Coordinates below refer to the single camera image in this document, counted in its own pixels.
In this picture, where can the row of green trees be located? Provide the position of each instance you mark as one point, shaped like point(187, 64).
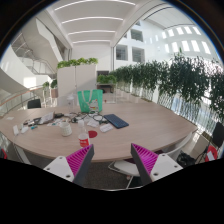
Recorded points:
point(180, 80)

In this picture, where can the small white card box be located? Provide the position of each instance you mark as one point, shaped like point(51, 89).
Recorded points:
point(106, 128)

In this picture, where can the green tote bag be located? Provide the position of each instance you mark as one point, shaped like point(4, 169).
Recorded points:
point(86, 98)

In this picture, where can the white notebook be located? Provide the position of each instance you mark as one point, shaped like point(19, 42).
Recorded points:
point(46, 118)

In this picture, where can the small teal stick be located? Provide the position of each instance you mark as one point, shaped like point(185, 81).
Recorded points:
point(34, 127)

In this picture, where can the white planter cabinet with greenery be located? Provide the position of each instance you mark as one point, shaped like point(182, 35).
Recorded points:
point(75, 80)

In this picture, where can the ceiling light strips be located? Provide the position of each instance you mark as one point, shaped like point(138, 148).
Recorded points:
point(91, 19)

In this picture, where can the clear water bottle red label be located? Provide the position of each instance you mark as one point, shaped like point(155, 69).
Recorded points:
point(83, 140)

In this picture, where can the low planter with green plants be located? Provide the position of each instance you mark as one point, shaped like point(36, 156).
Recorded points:
point(106, 79)

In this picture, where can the flat round red coaster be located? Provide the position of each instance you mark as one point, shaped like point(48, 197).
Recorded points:
point(93, 134)

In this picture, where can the dark blue keyboard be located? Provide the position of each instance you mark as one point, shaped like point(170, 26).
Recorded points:
point(116, 121)

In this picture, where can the white grid-pattern mug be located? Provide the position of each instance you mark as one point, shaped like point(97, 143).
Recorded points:
point(65, 129)

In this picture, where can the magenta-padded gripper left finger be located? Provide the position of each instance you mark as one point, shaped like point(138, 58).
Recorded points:
point(56, 166)

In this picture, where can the black bag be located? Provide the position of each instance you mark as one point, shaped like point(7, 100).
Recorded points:
point(186, 159)

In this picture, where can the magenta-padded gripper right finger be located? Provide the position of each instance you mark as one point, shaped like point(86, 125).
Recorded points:
point(166, 166)

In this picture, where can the black chair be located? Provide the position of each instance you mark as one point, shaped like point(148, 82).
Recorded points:
point(34, 104)
point(218, 133)

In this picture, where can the white chair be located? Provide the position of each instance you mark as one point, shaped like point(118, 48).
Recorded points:
point(128, 168)

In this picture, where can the white charger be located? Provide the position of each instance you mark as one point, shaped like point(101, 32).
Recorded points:
point(15, 130)

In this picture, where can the white computer mouse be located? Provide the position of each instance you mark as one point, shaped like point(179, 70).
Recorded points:
point(25, 129)

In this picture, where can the white staircase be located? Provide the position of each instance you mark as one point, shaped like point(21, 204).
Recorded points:
point(40, 43)

